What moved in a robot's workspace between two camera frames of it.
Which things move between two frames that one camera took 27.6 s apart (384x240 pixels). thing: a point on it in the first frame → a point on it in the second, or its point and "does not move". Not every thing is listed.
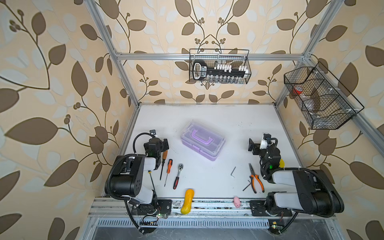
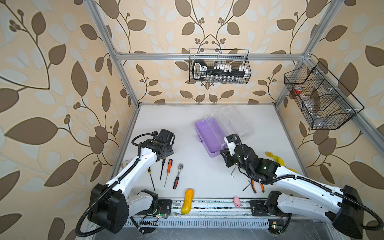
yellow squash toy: (187, 205) does not move
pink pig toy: (237, 201) does not move
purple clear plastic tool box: (205, 141) → (224, 121)
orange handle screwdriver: (170, 163) does not move
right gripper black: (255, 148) → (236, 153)
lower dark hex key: (249, 184) does not move
